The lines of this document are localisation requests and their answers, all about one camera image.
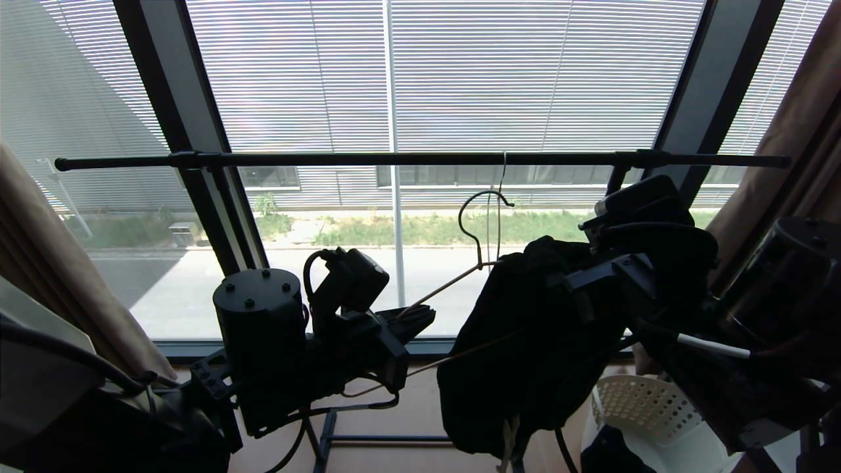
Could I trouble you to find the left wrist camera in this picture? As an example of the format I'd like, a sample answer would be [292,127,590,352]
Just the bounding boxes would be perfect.
[304,248,391,323]

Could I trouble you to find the white laundry basket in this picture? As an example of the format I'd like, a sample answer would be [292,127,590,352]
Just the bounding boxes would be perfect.
[581,374,743,473]

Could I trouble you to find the black garment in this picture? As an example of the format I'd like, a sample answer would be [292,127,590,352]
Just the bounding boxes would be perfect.
[581,426,658,473]

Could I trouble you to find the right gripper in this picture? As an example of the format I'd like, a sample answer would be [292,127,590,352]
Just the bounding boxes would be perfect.
[549,253,659,324]

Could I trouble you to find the brown curtain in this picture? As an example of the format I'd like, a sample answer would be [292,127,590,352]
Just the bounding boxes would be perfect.
[0,145,178,388]
[706,0,841,296]

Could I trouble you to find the pink clothes hanger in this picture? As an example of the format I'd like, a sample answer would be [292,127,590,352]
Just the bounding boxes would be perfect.
[342,189,526,399]
[485,152,509,263]

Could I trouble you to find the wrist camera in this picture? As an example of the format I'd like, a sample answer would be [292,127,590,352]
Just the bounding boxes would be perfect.
[578,174,687,231]
[304,248,391,323]

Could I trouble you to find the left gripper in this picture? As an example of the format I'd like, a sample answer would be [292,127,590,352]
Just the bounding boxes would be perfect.
[309,309,411,396]

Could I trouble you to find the black clothes rack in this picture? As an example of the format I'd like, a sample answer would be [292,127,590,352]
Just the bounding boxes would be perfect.
[54,148,792,473]

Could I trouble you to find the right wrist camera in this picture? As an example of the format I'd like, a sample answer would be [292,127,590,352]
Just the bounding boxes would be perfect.
[578,174,687,231]

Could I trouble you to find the window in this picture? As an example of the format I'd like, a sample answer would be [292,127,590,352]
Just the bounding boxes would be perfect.
[0,0,835,359]

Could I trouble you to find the black shorts with white cords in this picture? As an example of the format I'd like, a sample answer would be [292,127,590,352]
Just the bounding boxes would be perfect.
[437,235,635,473]

